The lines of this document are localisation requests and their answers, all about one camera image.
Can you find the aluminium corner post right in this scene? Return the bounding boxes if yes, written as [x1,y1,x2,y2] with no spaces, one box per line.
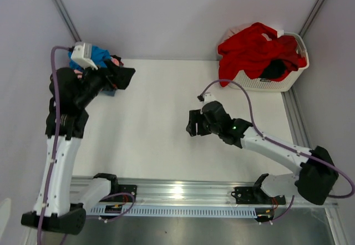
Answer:
[298,0,326,37]

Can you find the aluminium corner post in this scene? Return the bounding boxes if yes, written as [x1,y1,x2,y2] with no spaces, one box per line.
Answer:
[298,0,326,37]
[52,0,81,42]

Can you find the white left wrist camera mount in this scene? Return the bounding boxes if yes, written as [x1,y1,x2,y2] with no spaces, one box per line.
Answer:
[70,42,98,70]

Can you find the red t shirt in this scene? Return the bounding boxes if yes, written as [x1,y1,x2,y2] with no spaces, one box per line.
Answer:
[217,22,306,88]

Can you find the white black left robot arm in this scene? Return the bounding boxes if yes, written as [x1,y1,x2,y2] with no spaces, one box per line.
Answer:
[21,61,136,235]

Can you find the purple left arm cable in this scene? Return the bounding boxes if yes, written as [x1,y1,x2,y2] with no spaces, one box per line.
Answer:
[36,46,136,245]

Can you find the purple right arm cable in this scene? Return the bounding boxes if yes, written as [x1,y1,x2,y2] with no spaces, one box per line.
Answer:
[197,80,355,225]

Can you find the pale pink garment in basket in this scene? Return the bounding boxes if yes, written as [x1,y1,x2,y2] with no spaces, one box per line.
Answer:
[221,23,252,42]

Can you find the grey blue folded t shirt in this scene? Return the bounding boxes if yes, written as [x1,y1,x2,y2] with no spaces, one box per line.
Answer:
[102,89,116,96]

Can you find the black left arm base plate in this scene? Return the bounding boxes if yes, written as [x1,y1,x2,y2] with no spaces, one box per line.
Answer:
[115,184,138,203]

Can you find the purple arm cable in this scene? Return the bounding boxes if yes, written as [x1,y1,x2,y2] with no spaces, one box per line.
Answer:
[36,46,136,245]
[197,80,355,225]

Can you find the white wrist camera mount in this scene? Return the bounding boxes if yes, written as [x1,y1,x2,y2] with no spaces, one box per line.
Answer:
[197,92,216,104]
[70,42,98,70]

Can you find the aluminium front rail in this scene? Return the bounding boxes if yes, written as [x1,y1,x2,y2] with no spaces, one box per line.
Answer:
[69,176,339,208]

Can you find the black garment in basket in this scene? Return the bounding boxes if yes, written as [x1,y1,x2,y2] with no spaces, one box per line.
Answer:
[259,59,287,80]

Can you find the white perforated laundry basket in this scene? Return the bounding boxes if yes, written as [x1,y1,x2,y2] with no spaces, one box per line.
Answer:
[234,32,310,93]

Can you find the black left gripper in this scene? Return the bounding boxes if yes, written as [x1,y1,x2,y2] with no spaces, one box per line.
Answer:
[74,58,135,108]

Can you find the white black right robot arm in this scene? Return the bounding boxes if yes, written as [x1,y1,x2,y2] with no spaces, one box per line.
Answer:
[186,101,339,205]

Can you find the white slotted cable duct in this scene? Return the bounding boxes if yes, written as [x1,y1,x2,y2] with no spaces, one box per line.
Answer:
[87,205,257,218]

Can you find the aluminium corner post left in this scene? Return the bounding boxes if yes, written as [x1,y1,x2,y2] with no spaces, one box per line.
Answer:
[52,0,81,42]

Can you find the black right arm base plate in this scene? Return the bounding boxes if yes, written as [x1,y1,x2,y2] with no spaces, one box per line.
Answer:
[231,186,286,205]

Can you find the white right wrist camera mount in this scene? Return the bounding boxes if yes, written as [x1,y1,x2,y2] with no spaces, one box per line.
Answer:
[197,92,216,104]

